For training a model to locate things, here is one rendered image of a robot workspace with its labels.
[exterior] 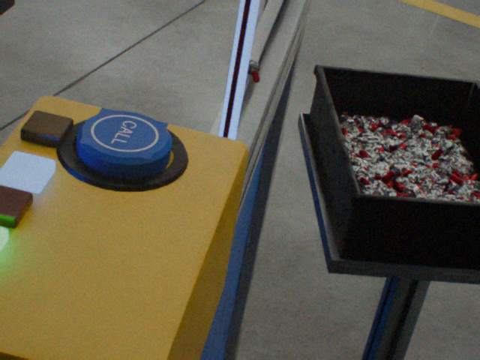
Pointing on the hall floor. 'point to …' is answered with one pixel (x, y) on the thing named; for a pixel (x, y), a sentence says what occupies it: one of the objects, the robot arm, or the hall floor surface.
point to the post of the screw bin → (395, 319)
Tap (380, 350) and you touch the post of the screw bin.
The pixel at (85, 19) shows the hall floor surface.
